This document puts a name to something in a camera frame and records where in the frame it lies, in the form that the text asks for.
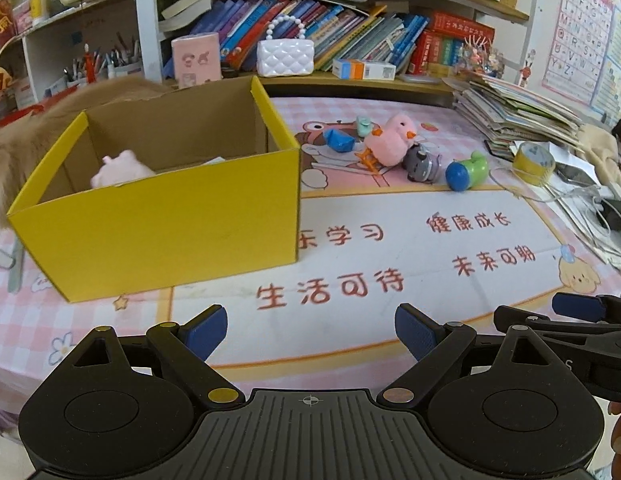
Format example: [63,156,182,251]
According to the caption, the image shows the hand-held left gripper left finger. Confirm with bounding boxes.
[65,304,245,409]

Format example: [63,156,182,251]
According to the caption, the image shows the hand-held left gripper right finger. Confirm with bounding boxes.
[381,303,554,407]

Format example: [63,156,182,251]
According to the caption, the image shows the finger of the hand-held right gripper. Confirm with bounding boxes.
[493,305,621,342]
[551,291,621,323]

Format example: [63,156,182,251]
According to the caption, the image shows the yellow cardboard box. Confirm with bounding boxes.
[5,75,302,304]

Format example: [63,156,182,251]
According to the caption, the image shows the grey toy mouse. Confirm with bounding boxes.
[403,142,444,184]

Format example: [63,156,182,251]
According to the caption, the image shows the green and blue toy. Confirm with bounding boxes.
[445,150,490,192]

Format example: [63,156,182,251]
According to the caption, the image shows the pink plush pig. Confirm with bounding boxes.
[89,150,157,190]

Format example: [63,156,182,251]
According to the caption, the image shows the pink plush duck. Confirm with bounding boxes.
[358,113,420,173]

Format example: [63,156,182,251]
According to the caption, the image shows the small blue plastic toy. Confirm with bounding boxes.
[325,128,355,153]

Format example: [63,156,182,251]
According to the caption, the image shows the pink checked table mat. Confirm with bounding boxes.
[0,95,621,397]

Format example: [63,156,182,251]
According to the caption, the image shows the loose white papers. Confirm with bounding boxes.
[555,180,621,282]

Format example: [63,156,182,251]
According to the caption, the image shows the black power adapter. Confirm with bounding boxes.
[595,199,621,231]

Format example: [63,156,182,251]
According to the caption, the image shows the dark smartphone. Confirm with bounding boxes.
[558,164,599,184]

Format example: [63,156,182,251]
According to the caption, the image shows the yellow tape roll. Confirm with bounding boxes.
[512,141,557,186]

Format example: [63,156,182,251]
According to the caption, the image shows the beige fleece cloth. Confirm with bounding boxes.
[575,124,621,187]

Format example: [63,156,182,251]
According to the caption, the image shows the grey plastic bar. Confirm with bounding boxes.
[8,247,26,295]

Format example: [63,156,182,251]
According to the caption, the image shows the stack of booklets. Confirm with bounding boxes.
[451,72,586,161]

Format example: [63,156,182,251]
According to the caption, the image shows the grey flat case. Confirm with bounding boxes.
[398,74,454,86]

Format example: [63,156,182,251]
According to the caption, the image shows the orange white carton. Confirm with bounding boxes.
[332,58,397,81]

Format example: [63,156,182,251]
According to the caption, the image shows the orange fluffy cat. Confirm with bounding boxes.
[0,76,174,241]

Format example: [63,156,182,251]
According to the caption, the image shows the pink cartoon cylinder holder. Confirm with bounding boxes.
[170,31,224,86]

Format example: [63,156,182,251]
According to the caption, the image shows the pen holder with pens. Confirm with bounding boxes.
[63,32,144,87]

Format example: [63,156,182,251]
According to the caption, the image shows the narrow red dictionary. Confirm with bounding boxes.
[408,30,434,76]

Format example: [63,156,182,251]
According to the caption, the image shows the orange dictionary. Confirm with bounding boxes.
[431,35,449,69]

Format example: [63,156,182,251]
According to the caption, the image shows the white quilted purse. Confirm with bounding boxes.
[256,14,315,78]

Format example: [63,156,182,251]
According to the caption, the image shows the large red dictionary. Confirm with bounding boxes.
[428,10,496,42]

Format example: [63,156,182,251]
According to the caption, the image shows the row of blue-spined books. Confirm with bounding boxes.
[190,0,431,74]

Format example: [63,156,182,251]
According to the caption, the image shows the white shelf unit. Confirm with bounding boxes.
[0,0,142,111]

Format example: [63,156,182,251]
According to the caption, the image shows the small pink box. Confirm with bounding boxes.
[13,0,32,34]

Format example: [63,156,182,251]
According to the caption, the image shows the white bottle yellow label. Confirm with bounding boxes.
[29,0,52,29]

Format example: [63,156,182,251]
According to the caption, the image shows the red gold foil balloon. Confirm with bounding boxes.
[0,0,17,52]

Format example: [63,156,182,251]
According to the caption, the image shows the white cable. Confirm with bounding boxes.
[491,165,621,262]

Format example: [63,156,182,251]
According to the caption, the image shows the blue wall poster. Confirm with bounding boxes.
[591,5,621,122]

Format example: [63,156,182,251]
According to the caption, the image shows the pink alphabet wall poster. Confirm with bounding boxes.
[543,0,616,107]

